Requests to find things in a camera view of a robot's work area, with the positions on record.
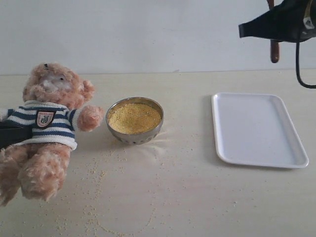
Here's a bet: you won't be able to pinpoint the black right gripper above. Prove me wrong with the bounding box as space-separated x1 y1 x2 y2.
238 0 316 42

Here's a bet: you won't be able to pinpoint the dark red wooden spoon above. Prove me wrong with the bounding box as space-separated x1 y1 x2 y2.
267 0 279 63

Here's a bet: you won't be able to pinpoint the brown teddy bear striped sweater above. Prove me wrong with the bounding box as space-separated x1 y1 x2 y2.
0 63 105 206

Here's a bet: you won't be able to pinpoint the white plastic tray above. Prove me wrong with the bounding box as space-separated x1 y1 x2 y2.
212 92 309 169

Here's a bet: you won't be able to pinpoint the steel bowl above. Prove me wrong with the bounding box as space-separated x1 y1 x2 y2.
105 97 163 145

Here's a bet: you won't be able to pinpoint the yellow millet grains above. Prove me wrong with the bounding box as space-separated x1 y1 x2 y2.
109 103 162 135

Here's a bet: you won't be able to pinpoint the black cable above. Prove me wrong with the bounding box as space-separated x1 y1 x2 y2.
295 40 316 89

